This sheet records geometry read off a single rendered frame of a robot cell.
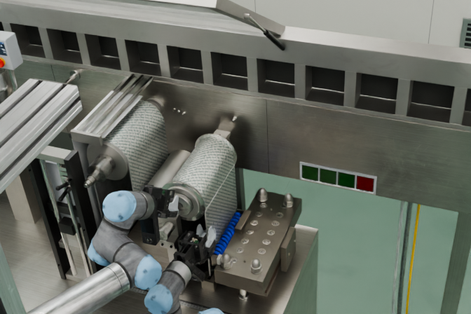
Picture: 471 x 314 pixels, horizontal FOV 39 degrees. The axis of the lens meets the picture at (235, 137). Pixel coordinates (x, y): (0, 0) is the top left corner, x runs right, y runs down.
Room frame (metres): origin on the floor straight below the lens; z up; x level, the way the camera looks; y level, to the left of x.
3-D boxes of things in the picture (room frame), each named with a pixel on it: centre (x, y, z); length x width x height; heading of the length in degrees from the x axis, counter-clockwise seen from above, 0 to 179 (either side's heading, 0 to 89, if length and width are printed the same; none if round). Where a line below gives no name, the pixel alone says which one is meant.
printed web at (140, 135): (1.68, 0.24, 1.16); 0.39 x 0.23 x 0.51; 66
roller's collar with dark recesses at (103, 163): (1.59, 0.41, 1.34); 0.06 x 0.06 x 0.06; 66
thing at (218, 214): (1.61, 0.06, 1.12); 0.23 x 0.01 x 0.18; 156
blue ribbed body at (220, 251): (1.59, 0.05, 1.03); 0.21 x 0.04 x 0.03; 156
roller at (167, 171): (1.67, 0.23, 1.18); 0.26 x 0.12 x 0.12; 156
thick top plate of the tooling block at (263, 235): (1.58, -0.06, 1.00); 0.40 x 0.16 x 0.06; 156
